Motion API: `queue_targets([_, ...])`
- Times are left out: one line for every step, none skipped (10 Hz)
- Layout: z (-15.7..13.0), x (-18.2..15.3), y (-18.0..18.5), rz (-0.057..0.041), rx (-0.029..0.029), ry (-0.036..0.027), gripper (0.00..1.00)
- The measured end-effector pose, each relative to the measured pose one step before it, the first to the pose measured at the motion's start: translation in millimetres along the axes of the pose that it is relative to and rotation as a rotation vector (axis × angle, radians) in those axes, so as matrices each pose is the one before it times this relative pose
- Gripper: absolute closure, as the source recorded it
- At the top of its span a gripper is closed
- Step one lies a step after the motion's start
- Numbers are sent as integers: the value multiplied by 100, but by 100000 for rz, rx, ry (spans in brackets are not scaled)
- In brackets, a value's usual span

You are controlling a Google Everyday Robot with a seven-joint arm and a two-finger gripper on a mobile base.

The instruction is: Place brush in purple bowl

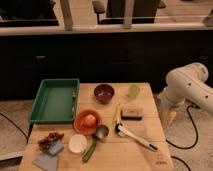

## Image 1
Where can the orange plate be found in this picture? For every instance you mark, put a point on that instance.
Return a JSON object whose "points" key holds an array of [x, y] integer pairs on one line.
{"points": [[78, 123]]}

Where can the orange fruit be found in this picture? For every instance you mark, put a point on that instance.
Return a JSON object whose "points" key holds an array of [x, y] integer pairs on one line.
{"points": [[89, 121]]}

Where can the green plastic tray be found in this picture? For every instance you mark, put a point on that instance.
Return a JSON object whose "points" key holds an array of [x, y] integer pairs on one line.
{"points": [[55, 102]]}

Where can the red grape bunch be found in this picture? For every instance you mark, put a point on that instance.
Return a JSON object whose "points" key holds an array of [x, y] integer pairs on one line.
{"points": [[46, 142]]}

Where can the dark block sponge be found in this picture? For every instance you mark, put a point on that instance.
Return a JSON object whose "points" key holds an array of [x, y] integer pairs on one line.
{"points": [[131, 114]]}

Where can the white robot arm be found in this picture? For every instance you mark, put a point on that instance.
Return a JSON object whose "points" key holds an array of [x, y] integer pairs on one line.
{"points": [[187, 82]]}

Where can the green handled metal measuring cup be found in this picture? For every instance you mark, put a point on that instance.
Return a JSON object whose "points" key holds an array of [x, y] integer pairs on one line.
{"points": [[101, 133]]}

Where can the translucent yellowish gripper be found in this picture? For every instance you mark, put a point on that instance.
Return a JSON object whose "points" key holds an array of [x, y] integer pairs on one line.
{"points": [[170, 117]]}

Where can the light green cup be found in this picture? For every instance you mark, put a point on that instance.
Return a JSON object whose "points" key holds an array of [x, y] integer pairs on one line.
{"points": [[134, 91]]}

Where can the white round lid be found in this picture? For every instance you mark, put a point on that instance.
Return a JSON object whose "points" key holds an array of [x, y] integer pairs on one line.
{"points": [[77, 144]]}

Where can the blue grey cloth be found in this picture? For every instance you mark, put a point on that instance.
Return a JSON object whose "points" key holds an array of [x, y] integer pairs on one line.
{"points": [[49, 161]]}

